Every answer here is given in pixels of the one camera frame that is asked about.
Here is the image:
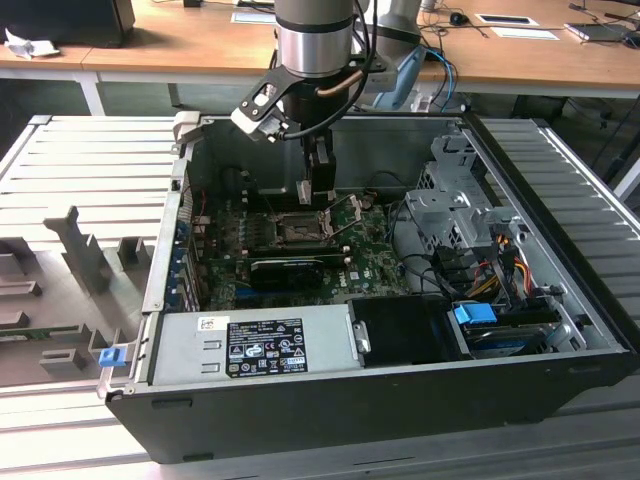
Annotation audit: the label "metal socket cover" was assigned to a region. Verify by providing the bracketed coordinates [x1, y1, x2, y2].
[322, 193, 364, 237]

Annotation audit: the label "CPU socket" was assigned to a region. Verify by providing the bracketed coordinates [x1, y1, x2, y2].
[271, 208, 334, 247]

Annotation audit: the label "black RAM slot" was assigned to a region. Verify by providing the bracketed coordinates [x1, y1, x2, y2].
[252, 242, 347, 253]
[251, 249, 350, 261]

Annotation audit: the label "copper coloured tube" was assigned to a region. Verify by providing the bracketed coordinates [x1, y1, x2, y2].
[317, 73, 364, 99]

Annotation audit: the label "pale blue teach pendant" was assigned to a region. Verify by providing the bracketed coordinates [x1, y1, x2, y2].
[368, 43, 427, 109]

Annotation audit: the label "wooden desk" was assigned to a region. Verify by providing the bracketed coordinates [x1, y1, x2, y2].
[0, 0, 281, 117]
[417, 0, 640, 201]

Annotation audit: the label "green motherboard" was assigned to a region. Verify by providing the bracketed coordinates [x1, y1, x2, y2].
[199, 197, 416, 312]

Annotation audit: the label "black graphics card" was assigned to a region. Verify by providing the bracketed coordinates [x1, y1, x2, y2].
[248, 256, 329, 292]

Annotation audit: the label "silver drive cage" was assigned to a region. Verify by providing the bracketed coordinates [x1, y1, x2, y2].
[403, 133, 532, 262]

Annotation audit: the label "white paper sheet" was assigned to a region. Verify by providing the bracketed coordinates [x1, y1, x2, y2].
[488, 25, 562, 42]

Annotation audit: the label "black plastic shroud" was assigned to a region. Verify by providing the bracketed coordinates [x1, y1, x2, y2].
[346, 296, 452, 367]

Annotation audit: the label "black box on desk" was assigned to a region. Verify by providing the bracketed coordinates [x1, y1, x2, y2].
[0, 0, 137, 50]

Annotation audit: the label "hard disk in blue carrier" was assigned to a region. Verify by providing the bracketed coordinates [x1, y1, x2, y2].
[449, 299, 561, 360]

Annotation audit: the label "grey power supply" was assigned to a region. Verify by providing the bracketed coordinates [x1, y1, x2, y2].
[148, 310, 355, 387]

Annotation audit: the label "crumpled white paper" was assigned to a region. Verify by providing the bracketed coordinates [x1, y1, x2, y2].
[3, 27, 62, 60]

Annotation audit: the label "dark notebook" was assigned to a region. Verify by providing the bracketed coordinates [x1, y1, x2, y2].
[563, 21, 637, 45]

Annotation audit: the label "grey parts rack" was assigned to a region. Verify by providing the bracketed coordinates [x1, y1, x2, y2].
[0, 203, 157, 384]

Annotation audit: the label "black PC case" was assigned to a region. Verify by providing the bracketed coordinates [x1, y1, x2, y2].
[102, 112, 634, 464]

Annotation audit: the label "green RAM stick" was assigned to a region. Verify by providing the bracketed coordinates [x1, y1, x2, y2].
[0, 326, 82, 337]

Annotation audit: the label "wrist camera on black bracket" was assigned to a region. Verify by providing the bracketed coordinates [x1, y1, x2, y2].
[229, 64, 304, 146]

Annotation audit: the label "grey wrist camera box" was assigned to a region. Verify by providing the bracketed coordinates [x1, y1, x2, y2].
[349, 52, 399, 96]

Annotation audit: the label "pale grey case handle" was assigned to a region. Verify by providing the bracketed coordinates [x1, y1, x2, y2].
[171, 111, 203, 147]

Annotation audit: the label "blue cable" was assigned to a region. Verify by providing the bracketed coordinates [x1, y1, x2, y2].
[423, 46, 460, 102]

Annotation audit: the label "coloured power wires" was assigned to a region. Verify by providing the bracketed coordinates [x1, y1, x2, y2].
[467, 234, 534, 301]

